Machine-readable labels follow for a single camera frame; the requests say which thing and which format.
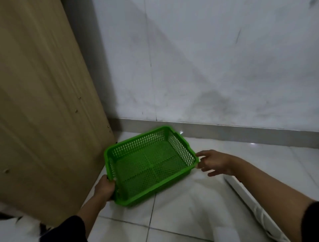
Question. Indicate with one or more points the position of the person's right hand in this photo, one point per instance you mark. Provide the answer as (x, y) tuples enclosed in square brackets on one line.
[(217, 162)]

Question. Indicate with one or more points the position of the person's left hand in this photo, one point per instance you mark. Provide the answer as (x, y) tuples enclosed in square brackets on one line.
[(103, 188)]

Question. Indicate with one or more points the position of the person's left thumb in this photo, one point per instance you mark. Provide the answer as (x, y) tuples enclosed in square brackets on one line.
[(109, 178)]

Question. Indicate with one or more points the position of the black and white cloth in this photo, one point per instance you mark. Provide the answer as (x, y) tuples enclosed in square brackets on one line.
[(22, 225)]

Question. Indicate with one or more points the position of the green plastic perforated basket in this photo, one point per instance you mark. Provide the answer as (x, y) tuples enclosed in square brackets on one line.
[(149, 165)]

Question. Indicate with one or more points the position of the person's left forearm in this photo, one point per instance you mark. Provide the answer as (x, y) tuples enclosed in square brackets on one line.
[(86, 214)]

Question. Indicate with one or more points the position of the person's right forearm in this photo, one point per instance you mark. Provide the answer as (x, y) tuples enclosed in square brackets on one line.
[(270, 197)]

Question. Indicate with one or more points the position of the white board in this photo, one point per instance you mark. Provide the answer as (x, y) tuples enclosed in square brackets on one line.
[(254, 209)]

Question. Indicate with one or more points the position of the person's right thumb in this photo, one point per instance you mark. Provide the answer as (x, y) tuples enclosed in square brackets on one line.
[(202, 153)]

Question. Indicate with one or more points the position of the light wooden cabinet panel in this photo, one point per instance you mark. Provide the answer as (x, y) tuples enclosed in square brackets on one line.
[(47, 109)]

